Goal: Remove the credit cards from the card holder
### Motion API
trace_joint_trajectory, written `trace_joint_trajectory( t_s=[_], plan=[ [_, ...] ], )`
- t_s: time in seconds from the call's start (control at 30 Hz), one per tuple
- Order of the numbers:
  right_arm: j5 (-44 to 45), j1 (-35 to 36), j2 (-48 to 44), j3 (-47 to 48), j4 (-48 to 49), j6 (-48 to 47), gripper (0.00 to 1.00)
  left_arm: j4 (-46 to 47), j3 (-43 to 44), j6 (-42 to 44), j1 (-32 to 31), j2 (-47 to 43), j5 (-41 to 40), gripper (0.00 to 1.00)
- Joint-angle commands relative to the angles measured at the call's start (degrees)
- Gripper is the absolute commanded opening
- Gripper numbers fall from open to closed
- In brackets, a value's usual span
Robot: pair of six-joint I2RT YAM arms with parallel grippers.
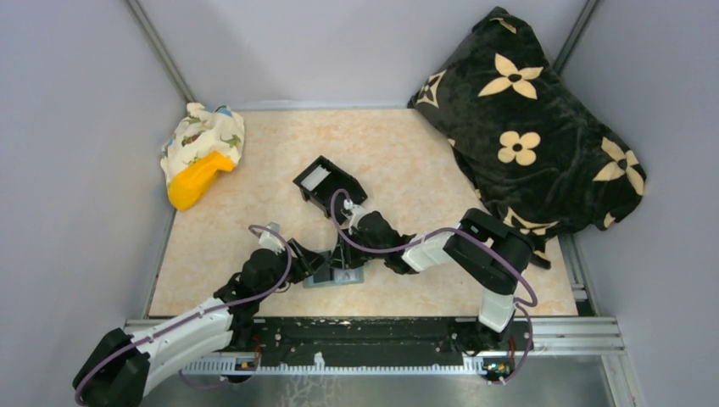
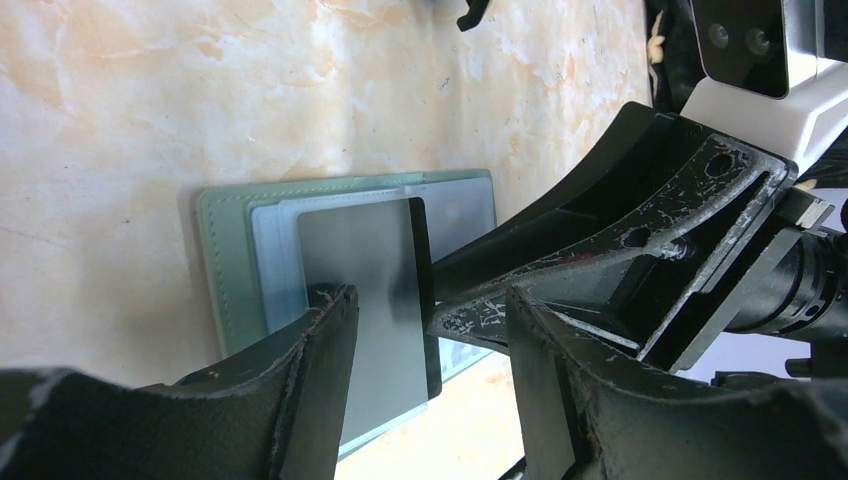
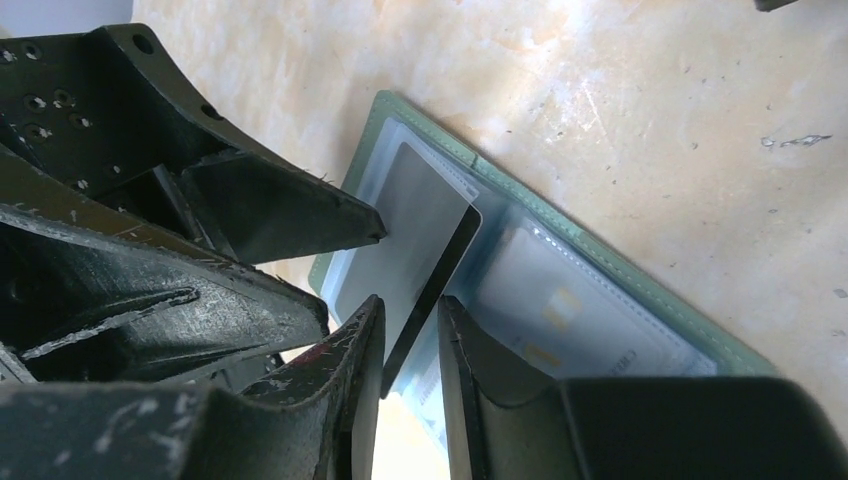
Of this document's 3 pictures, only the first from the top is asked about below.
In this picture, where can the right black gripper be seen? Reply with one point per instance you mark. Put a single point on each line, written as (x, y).
(348, 245)

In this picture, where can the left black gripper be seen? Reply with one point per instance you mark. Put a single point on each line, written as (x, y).
(306, 260)

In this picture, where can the green card holder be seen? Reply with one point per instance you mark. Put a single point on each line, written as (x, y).
(335, 278)

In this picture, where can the black plastic box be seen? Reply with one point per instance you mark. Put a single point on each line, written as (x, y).
(321, 197)

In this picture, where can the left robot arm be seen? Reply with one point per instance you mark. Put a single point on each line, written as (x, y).
(124, 367)

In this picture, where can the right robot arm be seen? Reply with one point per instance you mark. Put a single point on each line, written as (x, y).
(492, 253)

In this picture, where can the white card in box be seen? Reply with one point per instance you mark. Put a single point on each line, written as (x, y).
(315, 178)

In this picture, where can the yellow plastic object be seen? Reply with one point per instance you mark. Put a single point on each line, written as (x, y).
(191, 184)

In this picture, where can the dinosaur print cloth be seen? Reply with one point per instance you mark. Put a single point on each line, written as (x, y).
(203, 131)

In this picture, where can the black floral blanket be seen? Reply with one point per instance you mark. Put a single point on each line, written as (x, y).
(537, 158)

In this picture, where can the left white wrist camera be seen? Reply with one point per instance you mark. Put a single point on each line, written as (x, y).
(269, 238)

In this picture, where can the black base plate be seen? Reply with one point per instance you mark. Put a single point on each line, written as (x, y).
(374, 342)

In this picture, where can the aluminium frame rail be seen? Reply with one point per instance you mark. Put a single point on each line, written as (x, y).
(548, 336)

